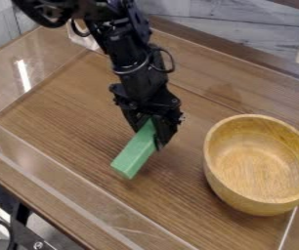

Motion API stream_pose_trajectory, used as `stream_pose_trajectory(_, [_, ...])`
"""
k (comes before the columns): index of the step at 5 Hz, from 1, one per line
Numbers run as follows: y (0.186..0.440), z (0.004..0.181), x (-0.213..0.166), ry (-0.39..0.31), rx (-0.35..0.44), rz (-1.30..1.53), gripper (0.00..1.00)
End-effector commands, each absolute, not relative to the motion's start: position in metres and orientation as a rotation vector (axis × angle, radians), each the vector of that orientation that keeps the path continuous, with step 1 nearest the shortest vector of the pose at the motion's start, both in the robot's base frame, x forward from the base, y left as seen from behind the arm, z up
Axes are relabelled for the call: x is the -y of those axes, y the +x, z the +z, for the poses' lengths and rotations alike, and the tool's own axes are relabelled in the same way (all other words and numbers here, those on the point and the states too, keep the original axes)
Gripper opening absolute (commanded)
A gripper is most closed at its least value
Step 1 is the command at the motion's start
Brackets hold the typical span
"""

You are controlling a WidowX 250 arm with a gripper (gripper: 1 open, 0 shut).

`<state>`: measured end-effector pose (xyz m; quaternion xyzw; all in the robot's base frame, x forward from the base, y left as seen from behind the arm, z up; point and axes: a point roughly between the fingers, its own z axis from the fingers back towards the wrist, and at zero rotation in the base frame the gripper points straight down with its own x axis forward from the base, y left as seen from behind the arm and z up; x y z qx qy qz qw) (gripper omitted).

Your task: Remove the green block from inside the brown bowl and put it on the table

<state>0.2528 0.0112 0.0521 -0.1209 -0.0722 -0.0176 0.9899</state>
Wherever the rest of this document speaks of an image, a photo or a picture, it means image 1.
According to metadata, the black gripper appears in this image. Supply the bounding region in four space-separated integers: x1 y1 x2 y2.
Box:
109 74 182 149

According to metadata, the clear acrylic tray wall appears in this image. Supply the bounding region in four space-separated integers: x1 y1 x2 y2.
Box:
0 19 299 250

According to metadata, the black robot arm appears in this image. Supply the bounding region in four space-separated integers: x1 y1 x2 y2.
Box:
12 0 182 148

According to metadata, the black table leg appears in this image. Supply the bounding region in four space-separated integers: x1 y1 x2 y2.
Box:
13 203 32 226

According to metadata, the green rectangular block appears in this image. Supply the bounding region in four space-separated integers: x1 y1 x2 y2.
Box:
110 120 156 180

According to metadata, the brown wooden bowl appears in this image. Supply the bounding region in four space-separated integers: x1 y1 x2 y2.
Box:
204 114 299 217

